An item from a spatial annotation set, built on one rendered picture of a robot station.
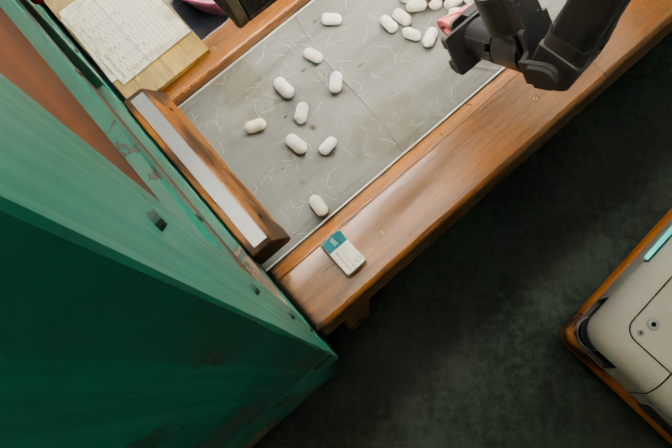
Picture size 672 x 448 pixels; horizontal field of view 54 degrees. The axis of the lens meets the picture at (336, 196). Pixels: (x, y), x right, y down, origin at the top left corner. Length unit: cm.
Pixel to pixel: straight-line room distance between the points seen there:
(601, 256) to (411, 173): 93
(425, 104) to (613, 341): 71
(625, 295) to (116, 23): 114
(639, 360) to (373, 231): 76
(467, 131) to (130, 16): 57
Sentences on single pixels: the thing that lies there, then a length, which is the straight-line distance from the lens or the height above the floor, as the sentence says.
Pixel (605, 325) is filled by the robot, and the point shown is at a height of 27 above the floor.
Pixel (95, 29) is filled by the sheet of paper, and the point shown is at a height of 78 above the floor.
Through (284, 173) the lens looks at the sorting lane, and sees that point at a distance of 103.
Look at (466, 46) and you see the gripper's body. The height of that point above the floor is 88.
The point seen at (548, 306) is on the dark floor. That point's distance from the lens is 179.
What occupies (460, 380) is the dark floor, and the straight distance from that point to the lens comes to 174.
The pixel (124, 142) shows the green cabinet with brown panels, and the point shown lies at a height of 127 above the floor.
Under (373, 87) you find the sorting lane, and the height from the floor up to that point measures 74.
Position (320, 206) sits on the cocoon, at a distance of 99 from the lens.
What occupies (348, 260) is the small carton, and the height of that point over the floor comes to 78.
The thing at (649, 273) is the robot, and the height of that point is 27.
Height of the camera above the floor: 172
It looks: 75 degrees down
